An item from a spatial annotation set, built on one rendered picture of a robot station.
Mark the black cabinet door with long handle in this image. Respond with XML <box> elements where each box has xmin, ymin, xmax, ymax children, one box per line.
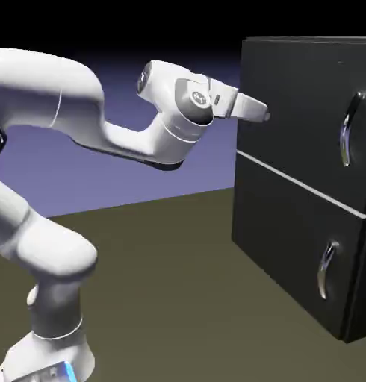
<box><xmin>236</xmin><ymin>39</ymin><xmax>366</xmax><ymax>215</ymax></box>

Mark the black cabinet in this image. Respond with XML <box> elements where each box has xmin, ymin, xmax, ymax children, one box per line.
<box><xmin>231</xmin><ymin>35</ymin><xmax>366</xmax><ymax>345</ymax></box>

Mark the long curved metal handle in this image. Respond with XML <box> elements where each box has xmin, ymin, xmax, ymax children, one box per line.
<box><xmin>339</xmin><ymin>91</ymin><xmax>365</xmax><ymax>167</ymax></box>

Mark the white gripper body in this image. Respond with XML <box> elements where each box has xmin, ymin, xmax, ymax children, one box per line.
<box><xmin>232</xmin><ymin>91</ymin><xmax>268</xmax><ymax>123</ymax></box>

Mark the short curved metal handle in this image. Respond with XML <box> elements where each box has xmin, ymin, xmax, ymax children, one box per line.
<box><xmin>317</xmin><ymin>240</ymin><xmax>341</xmax><ymax>300</ymax></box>

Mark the black cabinet door with short handle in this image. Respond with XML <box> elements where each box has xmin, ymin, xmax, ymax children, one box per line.
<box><xmin>231</xmin><ymin>152</ymin><xmax>365</xmax><ymax>340</ymax></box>

